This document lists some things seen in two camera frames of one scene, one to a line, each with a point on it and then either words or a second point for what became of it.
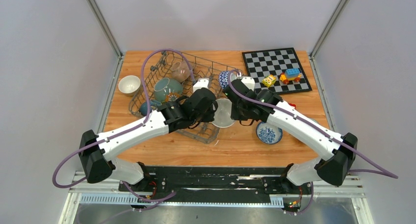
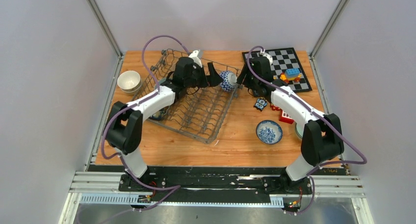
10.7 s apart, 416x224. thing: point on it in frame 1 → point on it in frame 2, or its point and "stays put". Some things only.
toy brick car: x=290 y=74 stays put
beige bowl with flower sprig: x=222 y=116 → x=129 y=80
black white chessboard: x=261 y=64 stays put
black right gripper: x=235 y=115 → x=240 y=79
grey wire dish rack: x=185 y=88 stays put
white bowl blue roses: x=268 y=133 stays put
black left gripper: x=209 y=116 → x=213 y=80
